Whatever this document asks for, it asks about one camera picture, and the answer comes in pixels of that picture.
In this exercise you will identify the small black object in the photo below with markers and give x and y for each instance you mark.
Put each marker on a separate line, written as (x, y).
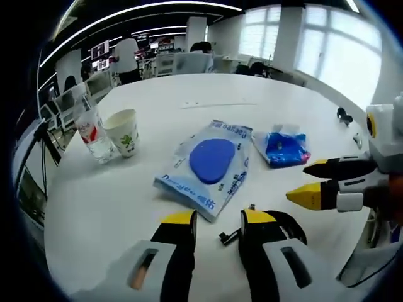
(346, 119)

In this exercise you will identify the long ceiling light strip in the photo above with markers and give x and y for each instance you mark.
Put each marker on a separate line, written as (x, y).
(126, 14)

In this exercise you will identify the black office chair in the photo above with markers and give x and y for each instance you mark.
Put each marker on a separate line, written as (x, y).
(258, 68)

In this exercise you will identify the wall screen with white letter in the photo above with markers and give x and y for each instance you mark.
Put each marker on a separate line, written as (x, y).
(100, 49)

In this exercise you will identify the small wall screen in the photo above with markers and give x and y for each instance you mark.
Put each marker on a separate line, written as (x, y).
(103, 64)

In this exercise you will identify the large blue wet-wipes pack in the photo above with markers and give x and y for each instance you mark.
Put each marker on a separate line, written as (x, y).
(211, 160)

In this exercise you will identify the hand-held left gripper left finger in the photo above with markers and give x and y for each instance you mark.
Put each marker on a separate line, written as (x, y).
(176, 251)

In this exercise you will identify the narrow window with blinds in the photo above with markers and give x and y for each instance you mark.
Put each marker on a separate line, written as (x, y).
(263, 31)

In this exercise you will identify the short ceiling light strip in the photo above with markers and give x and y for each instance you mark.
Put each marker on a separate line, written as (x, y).
(352, 4)

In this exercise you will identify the background office desk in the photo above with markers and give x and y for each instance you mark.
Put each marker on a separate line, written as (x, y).
(283, 74)

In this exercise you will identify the light blue office chair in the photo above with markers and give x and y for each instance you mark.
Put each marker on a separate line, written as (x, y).
(193, 63)

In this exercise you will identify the small white object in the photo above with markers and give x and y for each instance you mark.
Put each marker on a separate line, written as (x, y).
(358, 140)

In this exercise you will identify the blue tissue packet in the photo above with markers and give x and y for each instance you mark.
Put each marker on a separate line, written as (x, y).
(283, 149)

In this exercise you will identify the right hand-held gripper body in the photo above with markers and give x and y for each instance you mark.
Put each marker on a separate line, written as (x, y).
(385, 132)

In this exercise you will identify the person's right hand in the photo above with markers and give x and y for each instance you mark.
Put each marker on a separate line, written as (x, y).
(387, 204)

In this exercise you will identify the clear plastic water bottle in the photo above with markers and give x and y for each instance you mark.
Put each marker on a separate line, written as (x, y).
(94, 138)

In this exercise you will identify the large window with blinds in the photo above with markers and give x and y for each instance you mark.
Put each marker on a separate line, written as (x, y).
(340, 44)

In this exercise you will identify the white table slot cover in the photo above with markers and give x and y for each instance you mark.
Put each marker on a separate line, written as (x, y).
(220, 104)

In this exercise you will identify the white paper cup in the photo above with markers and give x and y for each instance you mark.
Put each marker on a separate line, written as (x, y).
(124, 138)

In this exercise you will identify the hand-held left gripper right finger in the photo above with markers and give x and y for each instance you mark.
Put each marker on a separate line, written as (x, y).
(261, 251)

